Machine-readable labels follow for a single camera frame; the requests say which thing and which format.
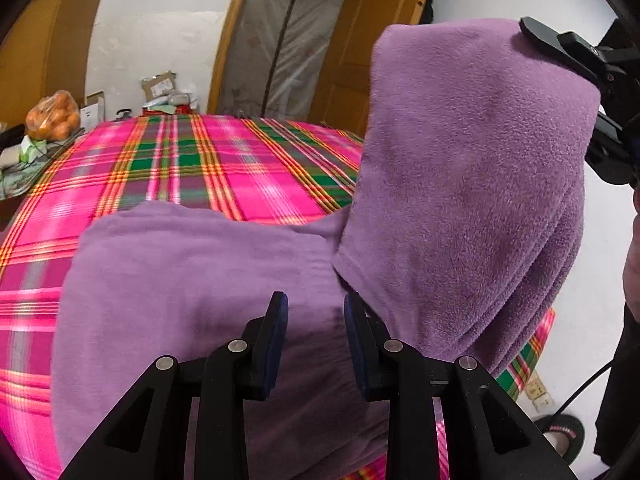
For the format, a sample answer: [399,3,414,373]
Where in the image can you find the purple fleece garment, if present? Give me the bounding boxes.
[51,20,600,479]

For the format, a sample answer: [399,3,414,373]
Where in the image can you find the folding side table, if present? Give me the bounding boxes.
[1,128,86,231]

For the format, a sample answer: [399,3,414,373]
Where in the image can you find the black slipper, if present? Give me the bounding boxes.
[534,414,586,465]

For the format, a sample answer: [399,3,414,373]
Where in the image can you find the wooden door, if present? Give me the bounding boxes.
[308,0,430,136]

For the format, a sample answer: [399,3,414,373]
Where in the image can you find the pink plaid bed sheet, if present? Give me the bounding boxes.
[0,112,558,480]

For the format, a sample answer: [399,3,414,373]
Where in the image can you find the plastic covered doorway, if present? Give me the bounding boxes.
[207,0,344,120]

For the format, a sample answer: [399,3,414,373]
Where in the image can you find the white carton box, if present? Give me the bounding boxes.
[79,90,105,132]

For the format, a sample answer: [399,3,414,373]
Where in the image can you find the bag of oranges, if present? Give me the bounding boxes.
[26,90,80,142]

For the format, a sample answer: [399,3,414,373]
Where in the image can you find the cardboard box with label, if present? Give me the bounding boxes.
[140,70,177,102]

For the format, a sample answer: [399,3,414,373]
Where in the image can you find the wooden wardrobe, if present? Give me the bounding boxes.
[0,0,100,127]

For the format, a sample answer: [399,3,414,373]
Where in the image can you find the black cable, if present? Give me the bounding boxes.
[537,358,616,430]

